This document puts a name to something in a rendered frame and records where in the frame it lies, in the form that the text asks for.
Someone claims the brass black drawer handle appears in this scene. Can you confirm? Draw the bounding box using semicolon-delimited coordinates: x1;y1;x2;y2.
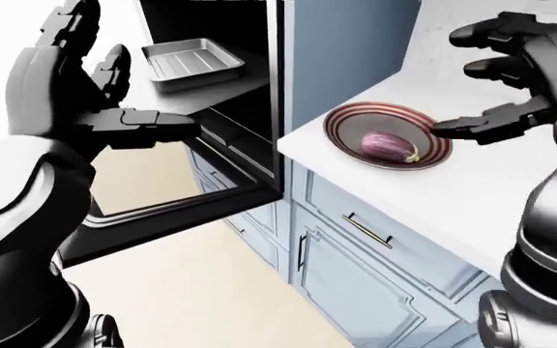
341;212;395;250

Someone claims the black built-in oven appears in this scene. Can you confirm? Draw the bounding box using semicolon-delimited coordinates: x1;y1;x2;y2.
132;0;293;201

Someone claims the light blue cabinet door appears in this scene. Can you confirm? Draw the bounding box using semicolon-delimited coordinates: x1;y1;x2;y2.
297;217;478;348

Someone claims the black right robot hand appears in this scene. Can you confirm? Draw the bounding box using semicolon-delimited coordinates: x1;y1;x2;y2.
430;11;557;147

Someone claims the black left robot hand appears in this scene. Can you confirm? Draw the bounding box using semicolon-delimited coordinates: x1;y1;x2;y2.
5;0;201;151

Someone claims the black cabinet door handle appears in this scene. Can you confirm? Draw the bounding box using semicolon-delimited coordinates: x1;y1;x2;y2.
296;233;308;273

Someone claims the blue tall cabinet panel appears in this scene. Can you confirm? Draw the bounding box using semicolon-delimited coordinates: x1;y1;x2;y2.
285;0;423;133

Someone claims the black glass oven door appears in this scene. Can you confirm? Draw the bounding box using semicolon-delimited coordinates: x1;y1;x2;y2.
55;135;284;270

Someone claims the purple striped eggplant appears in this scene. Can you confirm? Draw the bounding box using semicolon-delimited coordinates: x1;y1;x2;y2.
359;130;422;163

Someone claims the light blue drawer front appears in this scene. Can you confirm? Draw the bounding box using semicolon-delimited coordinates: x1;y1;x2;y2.
302;168;490;305

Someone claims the red striped round plate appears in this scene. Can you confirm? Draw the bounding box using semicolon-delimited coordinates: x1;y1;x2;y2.
322;101;454;171

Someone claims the silver metal baking tray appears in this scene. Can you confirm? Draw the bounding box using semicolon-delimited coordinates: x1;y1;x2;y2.
141;38;246;95

